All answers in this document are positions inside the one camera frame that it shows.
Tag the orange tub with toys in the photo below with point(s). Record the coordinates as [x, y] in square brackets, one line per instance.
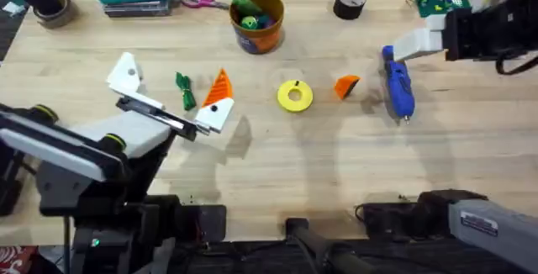
[258, 38]

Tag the yellow disc with hole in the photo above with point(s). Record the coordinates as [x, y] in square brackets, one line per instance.
[286, 99]

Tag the blue electric screwdriver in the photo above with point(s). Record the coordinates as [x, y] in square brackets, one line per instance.
[399, 85]

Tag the black tape roll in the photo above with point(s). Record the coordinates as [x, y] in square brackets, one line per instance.
[349, 1]

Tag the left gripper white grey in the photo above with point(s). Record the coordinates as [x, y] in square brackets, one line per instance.
[134, 133]

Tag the green toy vegetable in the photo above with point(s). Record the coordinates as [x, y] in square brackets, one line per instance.
[186, 93]

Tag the black rail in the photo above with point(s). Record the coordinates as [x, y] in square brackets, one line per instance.
[420, 261]

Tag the brown tape roll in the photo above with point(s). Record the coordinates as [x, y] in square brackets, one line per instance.
[63, 15]

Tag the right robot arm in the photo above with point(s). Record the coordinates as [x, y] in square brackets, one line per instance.
[487, 228]

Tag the orange ribbed wedge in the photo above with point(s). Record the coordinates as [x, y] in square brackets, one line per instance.
[345, 85]

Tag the grey flat box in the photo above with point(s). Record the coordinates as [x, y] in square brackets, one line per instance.
[136, 8]

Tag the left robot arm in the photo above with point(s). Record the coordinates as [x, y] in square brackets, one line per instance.
[105, 223]

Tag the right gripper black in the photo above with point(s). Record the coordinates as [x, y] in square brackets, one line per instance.
[487, 32]

